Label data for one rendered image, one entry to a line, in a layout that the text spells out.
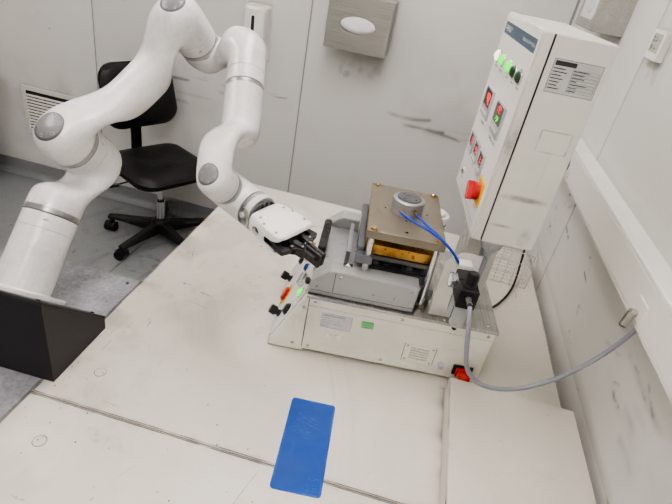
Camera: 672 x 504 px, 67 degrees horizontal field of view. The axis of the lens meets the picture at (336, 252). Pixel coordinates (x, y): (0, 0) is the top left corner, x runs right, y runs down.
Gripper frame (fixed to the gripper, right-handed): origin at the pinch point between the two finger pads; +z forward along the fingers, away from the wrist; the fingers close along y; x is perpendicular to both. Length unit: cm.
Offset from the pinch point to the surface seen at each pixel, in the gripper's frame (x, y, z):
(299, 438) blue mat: 31.9, -13.5, 17.1
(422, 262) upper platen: 6.1, 26.6, 12.4
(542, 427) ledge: 25, 26, 54
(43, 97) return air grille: 95, 63, -257
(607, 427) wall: 16, 29, 64
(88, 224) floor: 141, 49, -189
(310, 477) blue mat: 30.5, -18.5, 24.6
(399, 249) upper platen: 4.4, 23.5, 7.1
